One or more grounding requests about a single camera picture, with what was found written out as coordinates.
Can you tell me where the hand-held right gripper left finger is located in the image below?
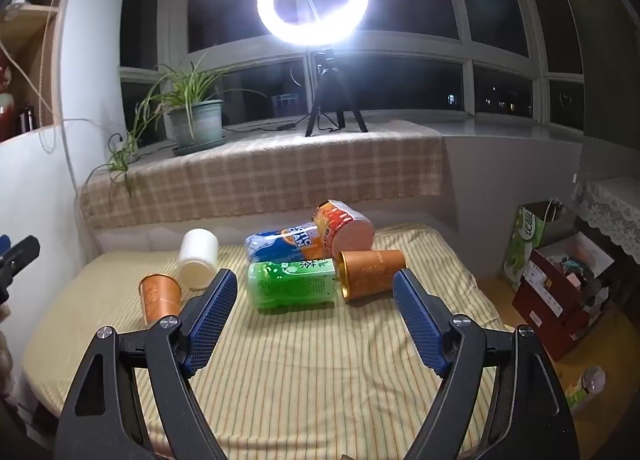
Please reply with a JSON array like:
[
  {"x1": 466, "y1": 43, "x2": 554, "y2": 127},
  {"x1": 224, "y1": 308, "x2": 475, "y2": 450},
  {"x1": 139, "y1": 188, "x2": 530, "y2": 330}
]
[{"x1": 57, "y1": 268, "x2": 238, "y2": 460}]

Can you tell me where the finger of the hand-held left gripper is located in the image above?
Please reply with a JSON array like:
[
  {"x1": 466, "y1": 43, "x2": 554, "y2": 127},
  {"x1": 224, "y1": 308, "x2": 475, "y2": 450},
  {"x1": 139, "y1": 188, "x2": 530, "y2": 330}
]
[{"x1": 0, "y1": 234, "x2": 41, "y2": 307}]

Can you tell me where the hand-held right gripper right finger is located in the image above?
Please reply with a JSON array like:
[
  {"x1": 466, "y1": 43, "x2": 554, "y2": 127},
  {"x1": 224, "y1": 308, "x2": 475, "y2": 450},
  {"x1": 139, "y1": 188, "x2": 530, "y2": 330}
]
[{"x1": 393, "y1": 268, "x2": 581, "y2": 460}]

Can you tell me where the brown paper cup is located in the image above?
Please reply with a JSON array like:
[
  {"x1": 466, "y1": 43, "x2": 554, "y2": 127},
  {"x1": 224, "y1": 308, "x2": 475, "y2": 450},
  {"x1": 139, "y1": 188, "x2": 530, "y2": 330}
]
[{"x1": 339, "y1": 249, "x2": 407, "y2": 303}]

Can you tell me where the small orange paper cup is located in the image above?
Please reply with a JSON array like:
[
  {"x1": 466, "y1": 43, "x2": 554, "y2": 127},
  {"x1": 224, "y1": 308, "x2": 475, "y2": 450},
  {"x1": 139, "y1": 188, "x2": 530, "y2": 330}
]
[{"x1": 139, "y1": 273, "x2": 182, "y2": 326}]

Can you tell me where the white plastic cup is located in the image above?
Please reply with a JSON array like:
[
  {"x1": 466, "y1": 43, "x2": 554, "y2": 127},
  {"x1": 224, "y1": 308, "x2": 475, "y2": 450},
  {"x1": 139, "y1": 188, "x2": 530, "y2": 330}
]
[{"x1": 178, "y1": 228, "x2": 220, "y2": 290}]

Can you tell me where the red orange snack cup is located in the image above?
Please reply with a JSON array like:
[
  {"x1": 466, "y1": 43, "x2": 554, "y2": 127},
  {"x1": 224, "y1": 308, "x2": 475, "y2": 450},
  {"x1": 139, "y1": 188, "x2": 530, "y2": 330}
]
[{"x1": 313, "y1": 199, "x2": 375, "y2": 258}]

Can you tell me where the green plastic bottle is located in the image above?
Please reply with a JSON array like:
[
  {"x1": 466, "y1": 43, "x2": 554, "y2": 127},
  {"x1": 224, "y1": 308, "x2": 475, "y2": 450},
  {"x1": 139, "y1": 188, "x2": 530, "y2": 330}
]
[{"x1": 247, "y1": 258, "x2": 343, "y2": 313}]

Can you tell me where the blue plastic bottle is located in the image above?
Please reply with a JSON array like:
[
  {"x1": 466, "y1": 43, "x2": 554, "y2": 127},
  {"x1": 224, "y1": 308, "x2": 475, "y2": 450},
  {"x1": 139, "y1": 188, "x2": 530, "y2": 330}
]
[{"x1": 244, "y1": 222, "x2": 331, "y2": 264}]

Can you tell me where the red cardboard box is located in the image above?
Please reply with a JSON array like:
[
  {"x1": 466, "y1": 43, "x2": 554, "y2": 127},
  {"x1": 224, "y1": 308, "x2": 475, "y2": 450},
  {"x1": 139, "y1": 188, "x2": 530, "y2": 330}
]
[{"x1": 512, "y1": 232, "x2": 622, "y2": 362}]

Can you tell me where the green paper bag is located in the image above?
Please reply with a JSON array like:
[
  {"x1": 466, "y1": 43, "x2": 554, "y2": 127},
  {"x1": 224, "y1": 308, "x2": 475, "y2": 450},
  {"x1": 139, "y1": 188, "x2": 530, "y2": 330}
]
[{"x1": 502, "y1": 201, "x2": 567, "y2": 292}]

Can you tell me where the dark small bottle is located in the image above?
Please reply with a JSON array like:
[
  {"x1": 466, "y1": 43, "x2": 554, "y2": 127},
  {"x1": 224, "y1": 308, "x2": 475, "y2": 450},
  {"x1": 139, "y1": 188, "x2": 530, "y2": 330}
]
[{"x1": 19, "y1": 101, "x2": 37, "y2": 134}]

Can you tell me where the checked beige cloth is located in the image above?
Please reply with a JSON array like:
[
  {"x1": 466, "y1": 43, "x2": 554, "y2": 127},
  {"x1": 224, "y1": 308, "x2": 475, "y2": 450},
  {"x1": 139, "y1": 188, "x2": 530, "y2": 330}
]
[{"x1": 78, "y1": 120, "x2": 446, "y2": 231}]

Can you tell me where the green plant saucer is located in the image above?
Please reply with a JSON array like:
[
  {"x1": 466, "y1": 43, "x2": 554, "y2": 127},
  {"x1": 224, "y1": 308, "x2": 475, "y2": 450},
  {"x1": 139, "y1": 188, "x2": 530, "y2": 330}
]
[{"x1": 172, "y1": 135, "x2": 229, "y2": 157}]

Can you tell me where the clear plastic bottle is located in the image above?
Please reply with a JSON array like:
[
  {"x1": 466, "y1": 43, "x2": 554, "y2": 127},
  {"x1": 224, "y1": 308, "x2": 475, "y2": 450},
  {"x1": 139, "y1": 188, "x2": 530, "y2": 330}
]
[{"x1": 564, "y1": 365, "x2": 609, "y2": 412}]

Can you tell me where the potted spider plant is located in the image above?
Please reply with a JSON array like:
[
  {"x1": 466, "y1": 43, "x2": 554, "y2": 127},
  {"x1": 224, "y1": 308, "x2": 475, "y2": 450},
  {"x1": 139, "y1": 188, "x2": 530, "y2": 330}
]
[{"x1": 82, "y1": 52, "x2": 267, "y2": 197}]

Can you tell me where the white lace cloth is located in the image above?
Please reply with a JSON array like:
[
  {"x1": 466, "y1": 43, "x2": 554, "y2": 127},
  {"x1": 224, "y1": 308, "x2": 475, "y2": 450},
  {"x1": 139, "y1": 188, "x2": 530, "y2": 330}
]
[{"x1": 574, "y1": 175, "x2": 640, "y2": 262}]

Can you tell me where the wooden shelf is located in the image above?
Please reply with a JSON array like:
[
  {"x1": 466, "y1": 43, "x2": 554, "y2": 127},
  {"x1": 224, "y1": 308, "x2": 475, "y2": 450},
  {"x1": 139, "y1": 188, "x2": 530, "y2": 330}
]
[{"x1": 0, "y1": 0, "x2": 85, "y2": 144}]

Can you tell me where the black tripod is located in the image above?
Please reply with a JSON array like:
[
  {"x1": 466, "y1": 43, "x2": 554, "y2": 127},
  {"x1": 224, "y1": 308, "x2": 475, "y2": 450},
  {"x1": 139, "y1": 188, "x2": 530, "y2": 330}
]
[{"x1": 304, "y1": 47, "x2": 370, "y2": 137}]

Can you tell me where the dark curtain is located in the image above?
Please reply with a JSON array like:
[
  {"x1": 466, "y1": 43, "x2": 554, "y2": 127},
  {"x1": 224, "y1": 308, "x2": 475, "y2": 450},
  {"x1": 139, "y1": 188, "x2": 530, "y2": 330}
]
[{"x1": 542, "y1": 0, "x2": 640, "y2": 182}]

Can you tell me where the white cord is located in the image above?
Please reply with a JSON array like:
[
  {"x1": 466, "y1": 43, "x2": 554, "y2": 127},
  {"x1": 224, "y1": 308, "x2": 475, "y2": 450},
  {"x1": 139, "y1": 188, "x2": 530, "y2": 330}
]
[{"x1": 0, "y1": 10, "x2": 77, "y2": 193}]

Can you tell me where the black power cable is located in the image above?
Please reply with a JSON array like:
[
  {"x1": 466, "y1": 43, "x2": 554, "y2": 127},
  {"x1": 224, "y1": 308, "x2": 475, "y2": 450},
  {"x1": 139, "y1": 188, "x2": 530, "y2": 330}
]
[{"x1": 222, "y1": 112, "x2": 312, "y2": 134}]

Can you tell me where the white window frame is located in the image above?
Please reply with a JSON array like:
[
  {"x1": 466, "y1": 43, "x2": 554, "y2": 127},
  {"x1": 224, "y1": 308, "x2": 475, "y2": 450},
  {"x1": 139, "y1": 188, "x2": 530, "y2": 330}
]
[{"x1": 119, "y1": 0, "x2": 587, "y2": 133}]

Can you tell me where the ring light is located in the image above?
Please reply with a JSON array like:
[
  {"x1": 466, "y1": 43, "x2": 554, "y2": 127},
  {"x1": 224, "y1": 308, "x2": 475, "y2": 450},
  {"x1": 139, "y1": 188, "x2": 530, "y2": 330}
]
[{"x1": 256, "y1": 0, "x2": 371, "y2": 49}]

